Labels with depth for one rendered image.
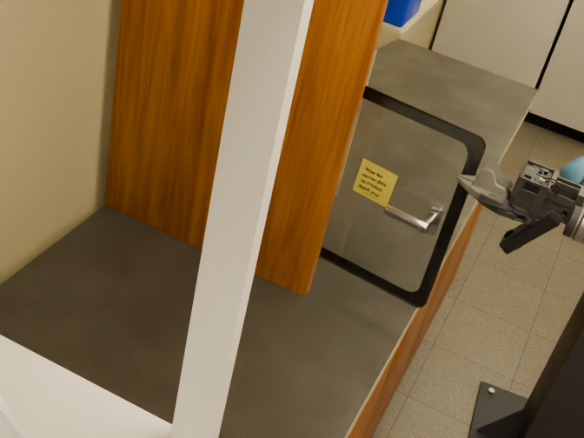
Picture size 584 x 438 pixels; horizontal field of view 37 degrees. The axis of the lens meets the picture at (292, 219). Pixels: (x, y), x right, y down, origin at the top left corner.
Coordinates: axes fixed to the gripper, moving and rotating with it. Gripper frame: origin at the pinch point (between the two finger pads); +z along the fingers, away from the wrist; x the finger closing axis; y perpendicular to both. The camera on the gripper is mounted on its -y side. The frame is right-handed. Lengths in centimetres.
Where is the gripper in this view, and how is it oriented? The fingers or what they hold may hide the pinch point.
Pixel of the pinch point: (463, 182)
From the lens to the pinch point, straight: 154.5
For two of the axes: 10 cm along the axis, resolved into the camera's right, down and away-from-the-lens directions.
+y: 1.9, -8.0, -5.7
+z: -8.9, -3.9, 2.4
